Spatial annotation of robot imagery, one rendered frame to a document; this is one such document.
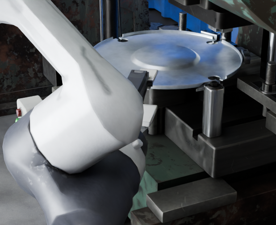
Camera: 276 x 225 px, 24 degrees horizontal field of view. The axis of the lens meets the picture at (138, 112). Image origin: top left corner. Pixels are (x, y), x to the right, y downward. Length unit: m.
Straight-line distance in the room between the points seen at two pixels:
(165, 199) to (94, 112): 0.39
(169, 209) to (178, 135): 0.20
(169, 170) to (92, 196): 0.40
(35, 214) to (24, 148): 1.41
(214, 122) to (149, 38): 0.31
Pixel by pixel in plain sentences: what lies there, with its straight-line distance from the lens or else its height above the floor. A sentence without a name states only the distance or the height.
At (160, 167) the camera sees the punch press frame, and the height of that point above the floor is 0.64.
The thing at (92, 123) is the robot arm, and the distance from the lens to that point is 0.71.
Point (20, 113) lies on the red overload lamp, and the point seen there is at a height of 0.61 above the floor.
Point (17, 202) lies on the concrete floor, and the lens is 2.23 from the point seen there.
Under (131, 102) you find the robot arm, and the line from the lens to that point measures 0.72.
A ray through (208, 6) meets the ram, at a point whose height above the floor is 0.90.
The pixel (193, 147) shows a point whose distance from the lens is 1.15.
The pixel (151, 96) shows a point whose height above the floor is 0.73.
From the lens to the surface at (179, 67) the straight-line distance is 1.18.
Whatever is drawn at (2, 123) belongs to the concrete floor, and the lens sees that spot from 2.76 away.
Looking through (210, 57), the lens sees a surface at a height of 0.78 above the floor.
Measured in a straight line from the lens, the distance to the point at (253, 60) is 1.25.
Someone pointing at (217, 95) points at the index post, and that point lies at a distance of 1.08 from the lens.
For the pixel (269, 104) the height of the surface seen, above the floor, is 0.74.
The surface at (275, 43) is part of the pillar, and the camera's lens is 1.25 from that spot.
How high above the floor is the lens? 1.23
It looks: 26 degrees down
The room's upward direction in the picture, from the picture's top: straight up
